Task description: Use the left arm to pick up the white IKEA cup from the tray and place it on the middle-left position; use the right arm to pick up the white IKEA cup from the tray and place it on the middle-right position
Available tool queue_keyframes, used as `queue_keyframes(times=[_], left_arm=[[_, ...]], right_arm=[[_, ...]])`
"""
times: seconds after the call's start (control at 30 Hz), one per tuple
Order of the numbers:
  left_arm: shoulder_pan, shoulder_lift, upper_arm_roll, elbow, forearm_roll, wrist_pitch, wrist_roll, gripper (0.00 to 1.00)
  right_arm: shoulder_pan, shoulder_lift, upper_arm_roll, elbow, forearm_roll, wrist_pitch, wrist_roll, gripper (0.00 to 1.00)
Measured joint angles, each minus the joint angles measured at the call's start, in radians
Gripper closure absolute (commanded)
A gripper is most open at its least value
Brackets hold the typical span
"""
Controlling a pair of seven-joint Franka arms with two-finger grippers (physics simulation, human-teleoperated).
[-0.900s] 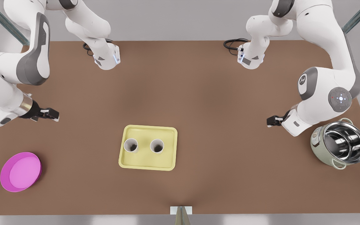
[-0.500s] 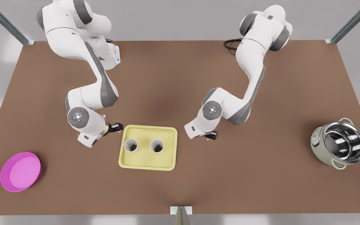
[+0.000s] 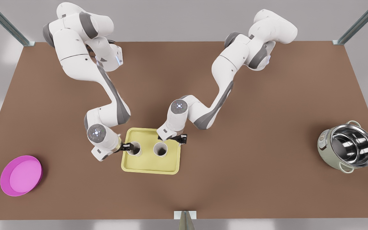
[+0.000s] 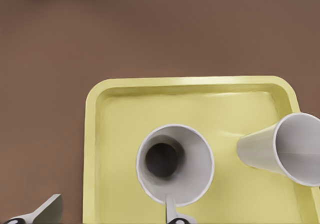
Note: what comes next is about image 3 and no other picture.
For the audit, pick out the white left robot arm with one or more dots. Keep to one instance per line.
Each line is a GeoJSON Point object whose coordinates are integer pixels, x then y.
{"type": "Point", "coordinates": [232, 60]}

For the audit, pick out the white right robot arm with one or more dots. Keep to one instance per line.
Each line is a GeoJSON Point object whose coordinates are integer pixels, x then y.
{"type": "Point", "coordinates": [75, 54]}

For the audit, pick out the silver frame post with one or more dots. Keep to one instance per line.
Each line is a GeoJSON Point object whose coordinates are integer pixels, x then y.
{"type": "Point", "coordinates": [3, 21]}
{"type": "Point", "coordinates": [185, 220]}
{"type": "Point", "coordinates": [361, 21]}

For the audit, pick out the white IKEA cup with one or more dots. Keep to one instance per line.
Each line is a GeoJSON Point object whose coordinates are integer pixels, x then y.
{"type": "Point", "coordinates": [160, 150]}
{"type": "Point", "coordinates": [135, 150]}

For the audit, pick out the green steel cooking pot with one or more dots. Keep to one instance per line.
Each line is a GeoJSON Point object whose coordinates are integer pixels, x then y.
{"type": "Point", "coordinates": [347, 147]}

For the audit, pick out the pink round plate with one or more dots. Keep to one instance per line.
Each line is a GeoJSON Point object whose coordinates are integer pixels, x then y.
{"type": "Point", "coordinates": [21, 175]}

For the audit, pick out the yellow rectangular tray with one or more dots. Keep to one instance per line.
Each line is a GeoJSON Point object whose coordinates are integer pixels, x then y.
{"type": "Point", "coordinates": [151, 161]}

